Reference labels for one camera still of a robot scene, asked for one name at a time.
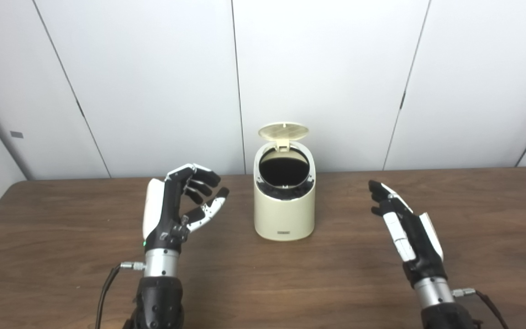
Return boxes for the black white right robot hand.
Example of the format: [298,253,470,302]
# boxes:
[368,180,447,287]

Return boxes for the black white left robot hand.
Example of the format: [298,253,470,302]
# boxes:
[142,163,230,252]

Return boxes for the cream-colored round bin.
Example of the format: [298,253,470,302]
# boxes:
[253,141,316,241]

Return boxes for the cream round bin lid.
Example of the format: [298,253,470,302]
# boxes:
[258,122,310,151]

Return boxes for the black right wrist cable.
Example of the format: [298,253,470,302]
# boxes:
[452,288,510,329]

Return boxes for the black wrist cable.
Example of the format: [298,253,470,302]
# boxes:
[452,288,510,329]
[95,261,146,329]

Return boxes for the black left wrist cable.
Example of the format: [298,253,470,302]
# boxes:
[95,261,146,329]

